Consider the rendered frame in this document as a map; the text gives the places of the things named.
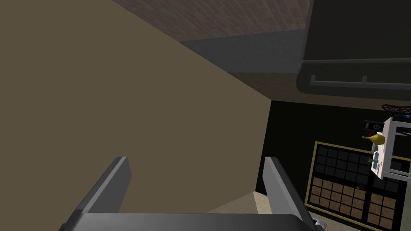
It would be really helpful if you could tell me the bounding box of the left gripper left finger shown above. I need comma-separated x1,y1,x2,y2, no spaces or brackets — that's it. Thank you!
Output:
81,156,132,215

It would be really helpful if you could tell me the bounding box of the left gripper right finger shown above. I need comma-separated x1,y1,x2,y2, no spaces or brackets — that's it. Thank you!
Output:
262,156,308,222

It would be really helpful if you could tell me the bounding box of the gold-framed grid window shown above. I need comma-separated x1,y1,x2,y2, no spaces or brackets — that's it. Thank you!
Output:
306,141,411,231

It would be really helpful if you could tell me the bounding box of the white shelf with yellow vase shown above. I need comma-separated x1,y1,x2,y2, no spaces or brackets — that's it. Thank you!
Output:
362,117,411,180

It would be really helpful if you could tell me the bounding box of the grey bar handle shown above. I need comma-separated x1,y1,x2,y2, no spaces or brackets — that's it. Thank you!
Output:
309,74,411,89

